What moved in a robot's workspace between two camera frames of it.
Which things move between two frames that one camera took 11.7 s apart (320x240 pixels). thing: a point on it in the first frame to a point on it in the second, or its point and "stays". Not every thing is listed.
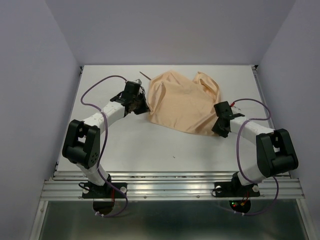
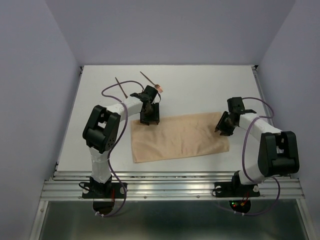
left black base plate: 107,191 stays
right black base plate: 235,189 stays
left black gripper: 139,105 to 149,119
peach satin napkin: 186,105 to 177,136
